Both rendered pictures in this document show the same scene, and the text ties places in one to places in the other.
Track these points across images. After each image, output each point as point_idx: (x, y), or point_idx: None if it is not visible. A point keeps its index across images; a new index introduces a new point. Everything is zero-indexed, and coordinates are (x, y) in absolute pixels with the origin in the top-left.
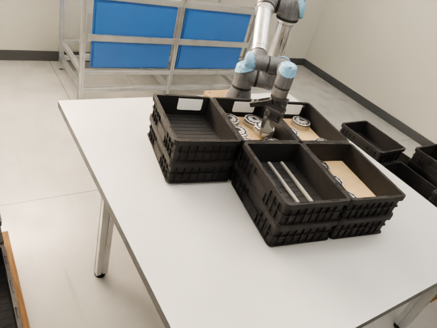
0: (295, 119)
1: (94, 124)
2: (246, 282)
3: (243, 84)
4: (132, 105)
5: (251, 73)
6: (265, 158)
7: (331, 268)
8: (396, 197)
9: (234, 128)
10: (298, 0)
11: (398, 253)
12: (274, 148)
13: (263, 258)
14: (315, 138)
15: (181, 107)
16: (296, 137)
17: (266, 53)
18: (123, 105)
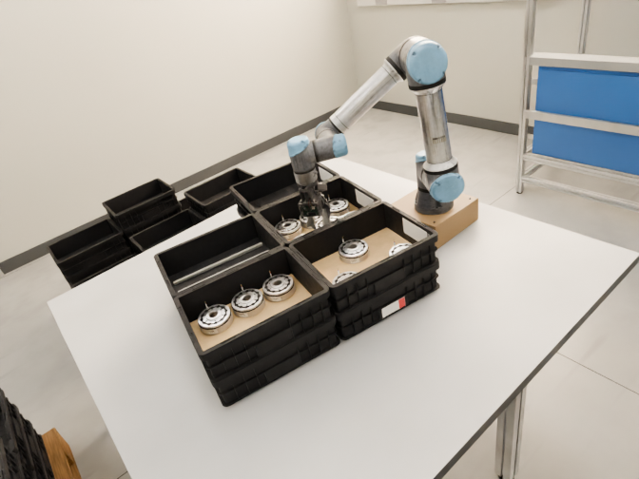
0: (401, 246)
1: None
2: (137, 297)
3: (417, 181)
4: (365, 176)
5: (420, 166)
6: (268, 244)
7: (155, 354)
8: (192, 342)
9: (278, 201)
10: (407, 54)
11: (189, 433)
12: (267, 236)
13: (164, 302)
14: (357, 272)
15: (321, 177)
16: (296, 240)
17: (334, 126)
18: (358, 173)
